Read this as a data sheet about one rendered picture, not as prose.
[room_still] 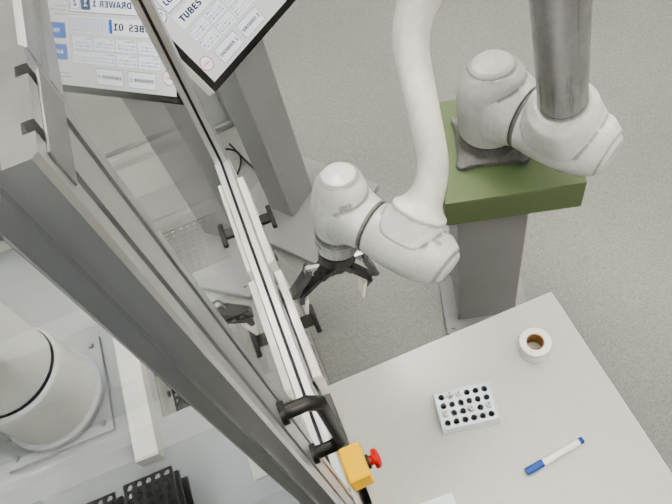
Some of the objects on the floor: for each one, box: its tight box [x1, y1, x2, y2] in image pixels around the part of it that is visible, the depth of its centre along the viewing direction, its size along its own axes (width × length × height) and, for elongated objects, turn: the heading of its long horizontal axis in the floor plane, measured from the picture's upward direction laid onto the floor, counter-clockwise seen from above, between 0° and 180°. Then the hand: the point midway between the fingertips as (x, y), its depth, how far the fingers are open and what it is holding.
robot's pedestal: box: [439, 210, 528, 335], centre depth 207 cm, size 30×30×76 cm
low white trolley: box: [328, 292, 672, 504], centre depth 165 cm, size 58×62×76 cm
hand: (333, 299), depth 145 cm, fingers open, 13 cm apart
